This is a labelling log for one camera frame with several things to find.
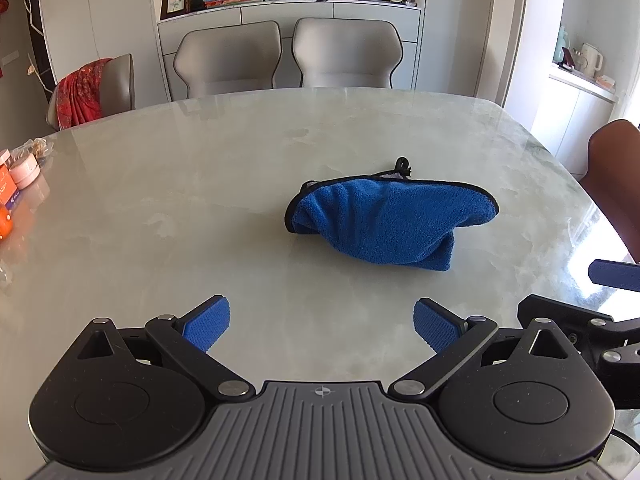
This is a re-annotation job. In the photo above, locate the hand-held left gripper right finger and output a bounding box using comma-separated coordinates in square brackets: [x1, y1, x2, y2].
[387, 297, 576, 402]

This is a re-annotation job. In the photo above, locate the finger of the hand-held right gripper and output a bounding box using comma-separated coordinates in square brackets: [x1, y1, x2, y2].
[517, 294, 640, 407]
[588, 259, 640, 293]

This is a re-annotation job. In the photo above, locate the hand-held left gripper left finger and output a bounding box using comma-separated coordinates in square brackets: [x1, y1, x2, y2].
[75, 295, 255, 402]

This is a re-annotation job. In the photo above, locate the blue towel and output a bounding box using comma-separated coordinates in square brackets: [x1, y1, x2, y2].
[284, 157, 501, 273]

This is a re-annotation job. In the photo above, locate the brown chair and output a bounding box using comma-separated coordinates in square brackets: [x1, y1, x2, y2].
[579, 119, 640, 264]

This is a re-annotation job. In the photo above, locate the white side counter cabinet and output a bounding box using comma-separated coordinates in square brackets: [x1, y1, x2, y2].
[531, 71, 617, 177]

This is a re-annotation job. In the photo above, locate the white kettle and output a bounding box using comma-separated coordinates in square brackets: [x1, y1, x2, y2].
[579, 43, 604, 79]

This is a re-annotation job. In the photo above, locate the light green bottle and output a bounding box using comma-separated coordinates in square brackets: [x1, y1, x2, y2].
[552, 24, 571, 64]

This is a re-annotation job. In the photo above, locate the pink jar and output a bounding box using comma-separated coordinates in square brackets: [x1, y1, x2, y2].
[9, 152, 41, 190]

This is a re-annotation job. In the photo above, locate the clear plastic snack bag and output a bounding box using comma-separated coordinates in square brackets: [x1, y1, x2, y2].
[10, 137, 55, 167]

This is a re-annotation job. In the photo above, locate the orange box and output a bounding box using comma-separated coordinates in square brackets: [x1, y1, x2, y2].
[0, 148, 19, 199]

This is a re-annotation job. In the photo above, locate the beige chair with red cloth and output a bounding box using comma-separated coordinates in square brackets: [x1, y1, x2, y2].
[46, 53, 137, 132]

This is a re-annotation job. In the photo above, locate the red patterned cloth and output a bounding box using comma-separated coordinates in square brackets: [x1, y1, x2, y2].
[54, 58, 114, 132]

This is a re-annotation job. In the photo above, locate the beige dining chair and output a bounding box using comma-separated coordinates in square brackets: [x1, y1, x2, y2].
[292, 17, 404, 90]
[173, 20, 284, 101]

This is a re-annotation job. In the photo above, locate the white branch decoration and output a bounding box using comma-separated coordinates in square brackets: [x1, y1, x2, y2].
[22, 0, 57, 93]

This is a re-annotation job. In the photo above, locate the framed flower picture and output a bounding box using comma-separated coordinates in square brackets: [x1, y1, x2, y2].
[159, 0, 192, 21]

